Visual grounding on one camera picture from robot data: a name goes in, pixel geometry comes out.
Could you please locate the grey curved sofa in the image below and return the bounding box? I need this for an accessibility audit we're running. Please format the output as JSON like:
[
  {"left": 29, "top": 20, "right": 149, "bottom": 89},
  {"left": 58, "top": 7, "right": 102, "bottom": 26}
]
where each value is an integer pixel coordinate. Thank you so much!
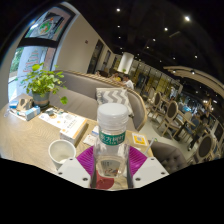
[{"left": 49, "top": 69, "right": 148, "bottom": 132}]

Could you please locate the green potted plant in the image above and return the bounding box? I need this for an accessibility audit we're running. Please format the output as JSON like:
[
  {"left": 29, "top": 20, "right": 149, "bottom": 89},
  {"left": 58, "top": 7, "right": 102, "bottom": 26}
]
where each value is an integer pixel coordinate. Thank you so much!
[{"left": 20, "top": 63, "right": 69, "bottom": 108}]

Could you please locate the light blue tissue box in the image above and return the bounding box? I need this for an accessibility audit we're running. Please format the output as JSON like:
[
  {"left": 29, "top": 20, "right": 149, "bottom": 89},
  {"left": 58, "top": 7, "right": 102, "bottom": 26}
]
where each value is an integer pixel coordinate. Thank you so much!
[{"left": 24, "top": 105, "right": 42, "bottom": 122}]

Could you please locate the dark-framed window with drawings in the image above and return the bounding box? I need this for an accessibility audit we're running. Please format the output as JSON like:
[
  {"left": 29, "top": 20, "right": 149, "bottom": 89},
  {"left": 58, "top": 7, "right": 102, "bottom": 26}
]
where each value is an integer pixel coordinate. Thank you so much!
[{"left": 8, "top": 4, "right": 76, "bottom": 101}]

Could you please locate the thick white menu book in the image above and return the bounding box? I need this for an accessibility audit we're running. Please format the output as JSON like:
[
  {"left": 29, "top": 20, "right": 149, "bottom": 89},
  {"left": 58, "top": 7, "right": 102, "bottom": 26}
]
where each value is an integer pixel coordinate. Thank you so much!
[{"left": 38, "top": 109, "right": 90, "bottom": 145}]

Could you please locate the yellow sign card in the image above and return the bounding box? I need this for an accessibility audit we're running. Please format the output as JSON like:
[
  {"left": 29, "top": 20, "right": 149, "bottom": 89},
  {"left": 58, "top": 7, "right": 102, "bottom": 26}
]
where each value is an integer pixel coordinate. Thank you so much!
[{"left": 131, "top": 132, "right": 150, "bottom": 147}]

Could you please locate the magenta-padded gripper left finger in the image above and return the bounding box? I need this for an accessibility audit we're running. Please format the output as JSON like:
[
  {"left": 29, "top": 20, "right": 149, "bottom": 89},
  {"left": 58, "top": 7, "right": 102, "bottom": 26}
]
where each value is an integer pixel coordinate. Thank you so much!
[{"left": 56, "top": 145, "right": 98, "bottom": 189}]

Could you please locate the white mug green handle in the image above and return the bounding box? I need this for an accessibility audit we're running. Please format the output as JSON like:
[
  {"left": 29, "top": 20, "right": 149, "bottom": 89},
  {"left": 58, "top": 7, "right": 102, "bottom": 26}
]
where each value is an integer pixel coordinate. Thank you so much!
[{"left": 48, "top": 139, "right": 78, "bottom": 171}]

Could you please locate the grey white chevron pillow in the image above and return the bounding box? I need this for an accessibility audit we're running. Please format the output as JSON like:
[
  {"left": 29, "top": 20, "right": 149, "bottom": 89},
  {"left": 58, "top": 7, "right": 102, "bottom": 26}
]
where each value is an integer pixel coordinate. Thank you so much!
[{"left": 95, "top": 87, "right": 135, "bottom": 118}]

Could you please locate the white printed paper sheet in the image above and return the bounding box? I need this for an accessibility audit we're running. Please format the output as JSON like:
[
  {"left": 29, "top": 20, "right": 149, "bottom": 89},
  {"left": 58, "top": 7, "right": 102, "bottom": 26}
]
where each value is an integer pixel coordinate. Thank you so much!
[{"left": 82, "top": 133, "right": 98, "bottom": 147}]

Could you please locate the white round column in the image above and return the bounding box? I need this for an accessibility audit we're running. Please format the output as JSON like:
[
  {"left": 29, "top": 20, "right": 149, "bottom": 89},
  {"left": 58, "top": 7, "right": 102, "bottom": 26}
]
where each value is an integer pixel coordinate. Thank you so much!
[{"left": 117, "top": 52, "right": 135, "bottom": 75}]

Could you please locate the person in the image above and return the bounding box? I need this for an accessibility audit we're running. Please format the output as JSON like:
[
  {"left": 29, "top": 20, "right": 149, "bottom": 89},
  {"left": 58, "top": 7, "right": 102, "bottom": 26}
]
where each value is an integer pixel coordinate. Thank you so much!
[{"left": 121, "top": 73, "right": 135, "bottom": 91}]

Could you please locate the grey tufted armchair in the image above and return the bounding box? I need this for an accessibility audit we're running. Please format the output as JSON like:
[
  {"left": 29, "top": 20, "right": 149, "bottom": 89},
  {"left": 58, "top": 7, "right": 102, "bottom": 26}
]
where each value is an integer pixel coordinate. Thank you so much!
[{"left": 149, "top": 141, "right": 190, "bottom": 175}]

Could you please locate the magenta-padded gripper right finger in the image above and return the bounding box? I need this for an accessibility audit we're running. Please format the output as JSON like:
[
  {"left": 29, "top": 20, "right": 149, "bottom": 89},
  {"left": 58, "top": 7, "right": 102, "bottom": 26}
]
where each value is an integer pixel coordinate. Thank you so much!
[{"left": 128, "top": 145, "right": 170, "bottom": 189}]

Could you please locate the clear water bottle white cap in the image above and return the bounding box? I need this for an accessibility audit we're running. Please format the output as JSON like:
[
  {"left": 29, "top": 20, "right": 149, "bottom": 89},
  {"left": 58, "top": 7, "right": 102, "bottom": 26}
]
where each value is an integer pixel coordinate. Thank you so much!
[{"left": 92, "top": 102, "right": 131, "bottom": 190}]

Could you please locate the group of ceiling lights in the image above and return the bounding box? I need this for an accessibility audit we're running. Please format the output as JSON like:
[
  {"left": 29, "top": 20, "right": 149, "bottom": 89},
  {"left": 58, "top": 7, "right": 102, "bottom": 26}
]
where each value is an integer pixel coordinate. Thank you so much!
[{"left": 114, "top": 6, "right": 202, "bottom": 62}]

